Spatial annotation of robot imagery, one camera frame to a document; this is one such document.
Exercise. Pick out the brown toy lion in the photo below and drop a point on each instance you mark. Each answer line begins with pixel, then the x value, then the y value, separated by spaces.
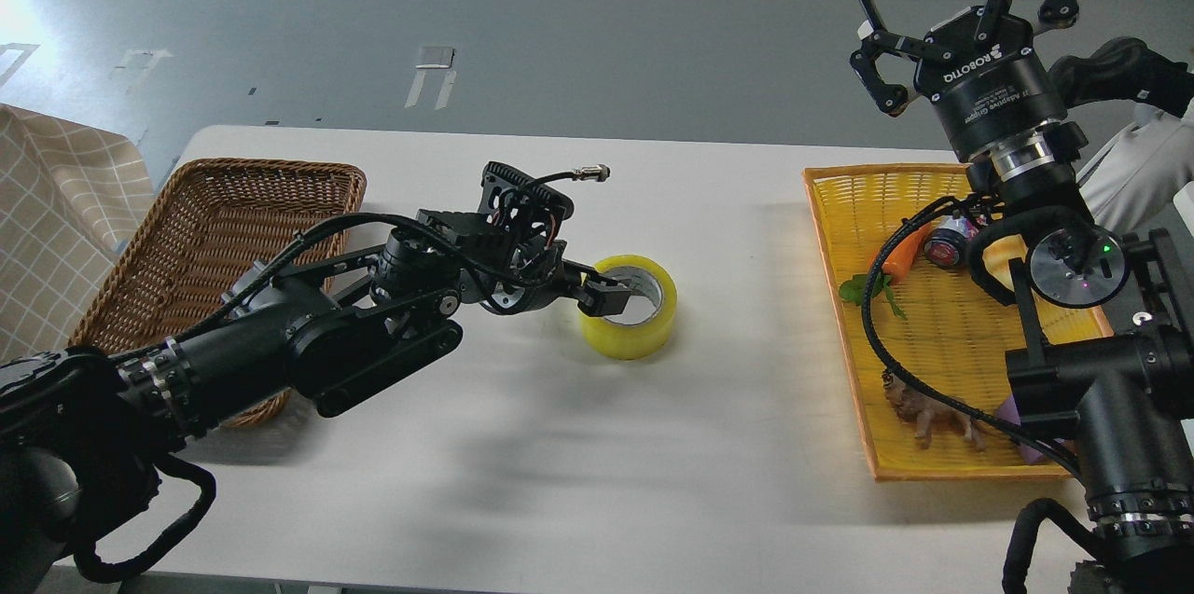
pixel 914 407

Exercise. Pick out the toy croissant bread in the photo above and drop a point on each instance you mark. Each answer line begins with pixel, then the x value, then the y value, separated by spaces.
pixel 998 256

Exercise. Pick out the yellow plastic basket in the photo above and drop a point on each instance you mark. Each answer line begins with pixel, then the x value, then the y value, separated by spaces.
pixel 949 333

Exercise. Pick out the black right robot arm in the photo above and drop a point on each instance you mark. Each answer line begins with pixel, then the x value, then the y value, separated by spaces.
pixel 1103 383

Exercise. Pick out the purple foam block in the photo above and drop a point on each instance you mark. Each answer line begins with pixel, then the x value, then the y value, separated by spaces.
pixel 1008 411

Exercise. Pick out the brown wicker basket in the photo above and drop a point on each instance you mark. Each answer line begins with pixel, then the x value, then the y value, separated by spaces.
pixel 214 218

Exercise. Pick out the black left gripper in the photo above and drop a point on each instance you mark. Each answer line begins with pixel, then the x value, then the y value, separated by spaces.
pixel 539 276

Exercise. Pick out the beige checkered cloth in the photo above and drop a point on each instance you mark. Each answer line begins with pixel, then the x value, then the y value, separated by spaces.
pixel 71 196

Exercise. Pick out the grey trouser leg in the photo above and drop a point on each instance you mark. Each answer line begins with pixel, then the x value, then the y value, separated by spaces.
pixel 1139 170

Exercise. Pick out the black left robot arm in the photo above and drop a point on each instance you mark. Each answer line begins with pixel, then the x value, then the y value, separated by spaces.
pixel 358 302

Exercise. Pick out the small drink can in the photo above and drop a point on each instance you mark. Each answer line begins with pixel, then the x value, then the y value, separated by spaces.
pixel 946 246

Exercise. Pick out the orange toy carrot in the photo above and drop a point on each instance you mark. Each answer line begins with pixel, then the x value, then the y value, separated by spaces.
pixel 896 268

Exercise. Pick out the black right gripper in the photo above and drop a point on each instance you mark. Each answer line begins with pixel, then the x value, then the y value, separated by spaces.
pixel 991 88

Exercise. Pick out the black shoe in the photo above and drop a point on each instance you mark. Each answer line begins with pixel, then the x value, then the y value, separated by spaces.
pixel 1126 69

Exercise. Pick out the yellow tape roll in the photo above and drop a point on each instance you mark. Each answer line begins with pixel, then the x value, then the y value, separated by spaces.
pixel 634 341

